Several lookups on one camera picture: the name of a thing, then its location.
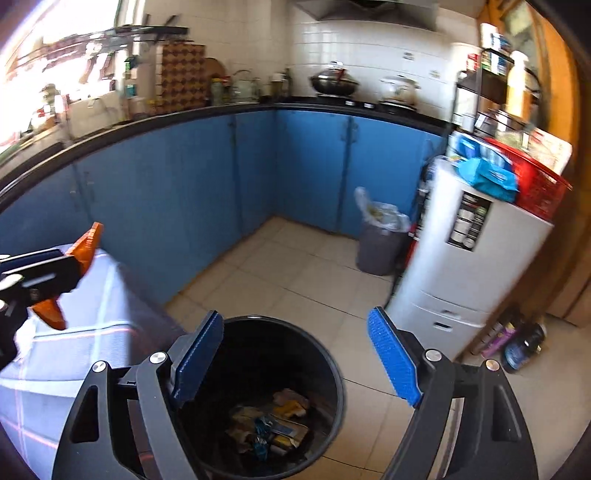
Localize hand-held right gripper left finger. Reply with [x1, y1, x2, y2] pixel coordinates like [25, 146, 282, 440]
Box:
[52, 310, 225, 480]

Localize blue white torn carton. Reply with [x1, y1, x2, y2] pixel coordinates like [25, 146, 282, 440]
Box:
[270, 415, 310, 450]

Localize checkered cutting board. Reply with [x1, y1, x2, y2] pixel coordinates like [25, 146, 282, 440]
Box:
[159, 42, 206, 114]

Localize orange bottle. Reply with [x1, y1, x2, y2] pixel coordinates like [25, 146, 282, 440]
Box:
[505, 51, 529, 118]

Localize orange wrapper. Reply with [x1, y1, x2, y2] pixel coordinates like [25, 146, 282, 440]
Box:
[34, 222, 105, 330]

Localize pale green kettle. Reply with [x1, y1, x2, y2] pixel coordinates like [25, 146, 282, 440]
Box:
[231, 70, 259, 103]

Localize blue base cabinets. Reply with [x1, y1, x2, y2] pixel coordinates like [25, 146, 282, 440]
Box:
[0, 104, 448, 305]

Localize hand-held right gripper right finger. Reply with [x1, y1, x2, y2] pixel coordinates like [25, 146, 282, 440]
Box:
[368, 307, 540, 480]

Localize black gas stove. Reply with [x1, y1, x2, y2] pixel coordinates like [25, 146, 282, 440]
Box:
[314, 92, 419, 112]

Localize black wok with lid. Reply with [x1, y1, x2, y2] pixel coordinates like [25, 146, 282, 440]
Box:
[309, 62, 361, 95]

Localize white appliance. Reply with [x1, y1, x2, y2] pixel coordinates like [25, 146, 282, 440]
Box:
[385, 159, 555, 361]

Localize blue wipes packet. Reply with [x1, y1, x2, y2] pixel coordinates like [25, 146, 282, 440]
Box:
[457, 157, 518, 201]

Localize dark blue floor bottle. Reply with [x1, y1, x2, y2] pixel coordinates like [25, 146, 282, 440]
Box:
[501, 323, 548, 372]

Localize grey bin with plastic liner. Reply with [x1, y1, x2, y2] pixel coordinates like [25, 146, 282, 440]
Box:
[355, 187, 411, 276]

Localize steel dish rack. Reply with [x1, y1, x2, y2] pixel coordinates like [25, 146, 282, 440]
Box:
[14, 25, 190, 61]

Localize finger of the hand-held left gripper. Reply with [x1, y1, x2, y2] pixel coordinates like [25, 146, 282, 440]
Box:
[0, 256, 92, 304]
[0, 249, 66, 276]

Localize steel range hood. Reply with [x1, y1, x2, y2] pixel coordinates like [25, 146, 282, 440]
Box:
[295, 0, 439, 32]

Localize red plastic basket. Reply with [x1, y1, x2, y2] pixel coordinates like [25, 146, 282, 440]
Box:
[480, 138, 573, 220]

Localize white pot with lid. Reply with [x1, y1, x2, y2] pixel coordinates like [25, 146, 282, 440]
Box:
[381, 76, 421, 104]

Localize black trash bin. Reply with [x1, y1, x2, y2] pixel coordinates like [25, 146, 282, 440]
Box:
[180, 315, 347, 467]

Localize black metal rack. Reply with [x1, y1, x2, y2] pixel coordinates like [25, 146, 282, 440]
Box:
[452, 46, 541, 139]

